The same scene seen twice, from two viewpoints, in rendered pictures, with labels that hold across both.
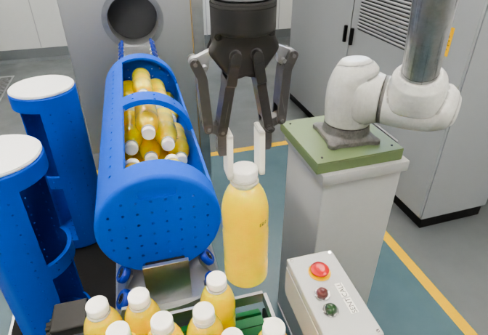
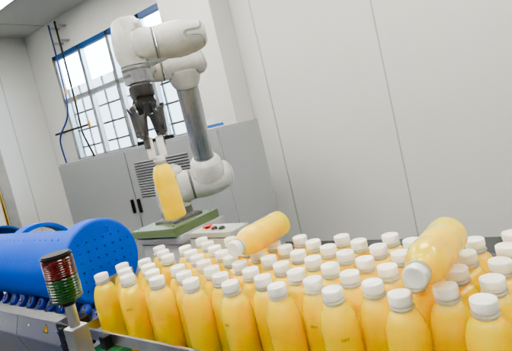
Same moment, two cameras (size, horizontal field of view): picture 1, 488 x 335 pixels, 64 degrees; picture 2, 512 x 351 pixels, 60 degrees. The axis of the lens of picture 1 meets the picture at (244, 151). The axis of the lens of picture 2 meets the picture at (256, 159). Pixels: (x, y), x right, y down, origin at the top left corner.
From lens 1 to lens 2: 1.09 m
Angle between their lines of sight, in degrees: 43
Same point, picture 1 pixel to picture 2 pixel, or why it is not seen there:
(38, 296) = not seen: outside the picture
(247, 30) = (148, 91)
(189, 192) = (116, 229)
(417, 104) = (211, 171)
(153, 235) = (100, 267)
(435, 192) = not seen: hidden behind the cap
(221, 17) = (138, 89)
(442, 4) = (198, 113)
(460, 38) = not seen: hidden behind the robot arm
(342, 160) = (187, 224)
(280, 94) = (162, 119)
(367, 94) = (182, 180)
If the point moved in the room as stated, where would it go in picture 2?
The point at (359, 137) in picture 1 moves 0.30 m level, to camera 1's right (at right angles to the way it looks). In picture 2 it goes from (189, 212) to (238, 195)
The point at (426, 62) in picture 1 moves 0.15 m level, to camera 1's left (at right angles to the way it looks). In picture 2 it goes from (204, 145) to (177, 153)
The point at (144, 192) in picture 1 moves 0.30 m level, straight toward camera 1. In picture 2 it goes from (89, 233) to (148, 229)
